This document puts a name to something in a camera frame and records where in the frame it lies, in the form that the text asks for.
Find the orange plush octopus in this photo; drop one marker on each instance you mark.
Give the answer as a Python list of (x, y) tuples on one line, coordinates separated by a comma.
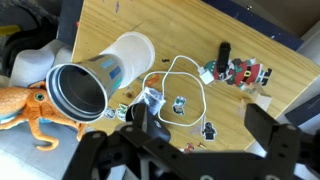
[(30, 104)]

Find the translucent white plastic container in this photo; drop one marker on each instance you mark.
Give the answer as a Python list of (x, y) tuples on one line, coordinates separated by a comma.
[(136, 53)]

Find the black ninja sticker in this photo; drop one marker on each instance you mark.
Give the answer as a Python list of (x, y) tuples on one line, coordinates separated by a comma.
[(209, 132)]

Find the black marker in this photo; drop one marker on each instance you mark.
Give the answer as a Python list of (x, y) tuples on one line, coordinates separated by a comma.
[(223, 57)]

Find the silver metal cup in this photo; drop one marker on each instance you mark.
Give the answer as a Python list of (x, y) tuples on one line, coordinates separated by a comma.
[(81, 91)]

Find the blue rug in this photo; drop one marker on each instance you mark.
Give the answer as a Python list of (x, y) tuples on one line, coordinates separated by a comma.
[(257, 23)]

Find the santa paper cutout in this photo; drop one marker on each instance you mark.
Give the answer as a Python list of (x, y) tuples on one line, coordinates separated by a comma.
[(240, 73)]

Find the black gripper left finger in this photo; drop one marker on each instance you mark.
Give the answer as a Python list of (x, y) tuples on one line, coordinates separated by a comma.
[(140, 116)]

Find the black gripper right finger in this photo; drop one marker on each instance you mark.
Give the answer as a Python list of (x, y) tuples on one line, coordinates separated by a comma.
[(275, 138)]

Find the wooden table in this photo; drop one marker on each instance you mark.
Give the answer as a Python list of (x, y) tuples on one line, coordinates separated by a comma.
[(186, 35)]

